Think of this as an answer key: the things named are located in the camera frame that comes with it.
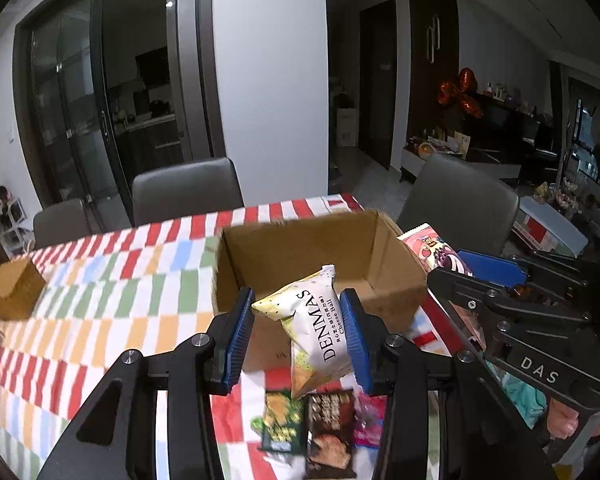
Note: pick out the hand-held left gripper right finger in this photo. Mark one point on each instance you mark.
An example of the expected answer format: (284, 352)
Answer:
(353, 341)

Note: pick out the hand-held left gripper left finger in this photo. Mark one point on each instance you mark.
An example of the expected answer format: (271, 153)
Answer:
(240, 341)

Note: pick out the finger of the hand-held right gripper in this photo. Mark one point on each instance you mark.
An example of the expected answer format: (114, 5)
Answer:
(475, 297)
(495, 266)

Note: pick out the white yellow snack packet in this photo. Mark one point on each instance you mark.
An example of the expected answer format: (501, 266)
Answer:
(310, 320)

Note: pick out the pink snack packet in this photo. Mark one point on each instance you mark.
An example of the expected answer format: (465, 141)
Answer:
(427, 245)

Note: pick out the cardboard box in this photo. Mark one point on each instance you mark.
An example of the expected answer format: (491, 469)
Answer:
(290, 245)

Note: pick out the person's right hand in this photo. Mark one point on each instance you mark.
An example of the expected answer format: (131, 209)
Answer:
(561, 421)

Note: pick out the teal patterned cloth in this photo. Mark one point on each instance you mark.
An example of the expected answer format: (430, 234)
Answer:
(522, 400)

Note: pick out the white red carton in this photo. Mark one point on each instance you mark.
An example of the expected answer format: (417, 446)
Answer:
(550, 225)

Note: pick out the grey dining chair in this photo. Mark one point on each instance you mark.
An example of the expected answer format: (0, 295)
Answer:
(60, 225)
(460, 200)
(185, 190)

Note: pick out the magenta snack packet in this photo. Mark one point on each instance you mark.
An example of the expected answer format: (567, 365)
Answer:
(370, 420)

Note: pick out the dark green snack packet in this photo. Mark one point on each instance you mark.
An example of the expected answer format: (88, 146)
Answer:
(280, 420)

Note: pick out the dark brown snack packet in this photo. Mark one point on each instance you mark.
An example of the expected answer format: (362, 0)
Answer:
(330, 435)

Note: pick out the white low table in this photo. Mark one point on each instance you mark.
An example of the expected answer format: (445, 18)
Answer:
(430, 157)

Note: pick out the dark sideboard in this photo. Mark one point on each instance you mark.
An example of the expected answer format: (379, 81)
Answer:
(510, 130)

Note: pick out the colourful striped tablecloth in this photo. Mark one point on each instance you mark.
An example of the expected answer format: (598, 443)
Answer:
(105, 300)

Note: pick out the dark window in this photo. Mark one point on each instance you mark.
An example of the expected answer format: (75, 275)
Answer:
(587, 125)

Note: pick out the dark wardrobe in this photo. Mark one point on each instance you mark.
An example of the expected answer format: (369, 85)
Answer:
(430, 105)

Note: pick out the red foil balloon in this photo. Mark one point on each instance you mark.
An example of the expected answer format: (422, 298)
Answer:
(460, 92)

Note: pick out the white paper bag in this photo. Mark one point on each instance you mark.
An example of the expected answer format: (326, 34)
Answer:
(346, 127)

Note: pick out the kitchen counter cabinet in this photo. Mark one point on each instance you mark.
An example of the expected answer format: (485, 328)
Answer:
(150, 145)

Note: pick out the dark wooden door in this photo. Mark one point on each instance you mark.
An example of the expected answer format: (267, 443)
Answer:
(377, 85)

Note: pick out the small brown block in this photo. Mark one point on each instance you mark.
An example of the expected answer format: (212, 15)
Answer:
(15, 290)

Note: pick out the white shelf rack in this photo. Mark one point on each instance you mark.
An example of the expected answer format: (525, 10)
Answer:
(12, 230)

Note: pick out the dark plush toy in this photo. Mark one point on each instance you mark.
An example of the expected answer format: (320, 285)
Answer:
(1, 195)

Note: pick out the sliding glass door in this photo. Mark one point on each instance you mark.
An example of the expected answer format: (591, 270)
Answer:
(65, 110)

